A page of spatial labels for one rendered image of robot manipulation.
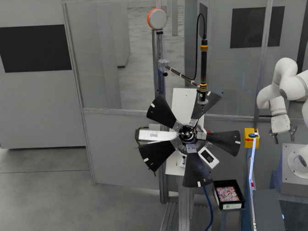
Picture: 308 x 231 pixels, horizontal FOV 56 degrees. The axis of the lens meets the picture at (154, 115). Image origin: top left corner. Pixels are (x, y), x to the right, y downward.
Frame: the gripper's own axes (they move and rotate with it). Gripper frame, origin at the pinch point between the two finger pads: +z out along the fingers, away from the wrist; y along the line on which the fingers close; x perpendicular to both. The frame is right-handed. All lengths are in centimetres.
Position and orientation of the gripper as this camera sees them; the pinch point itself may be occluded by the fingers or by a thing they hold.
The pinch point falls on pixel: (284, 141)
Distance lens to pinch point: 184.9
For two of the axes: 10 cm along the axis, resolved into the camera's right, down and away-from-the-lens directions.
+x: 6.8, 1.3, 7.2
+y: 7.3, -2.3, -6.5
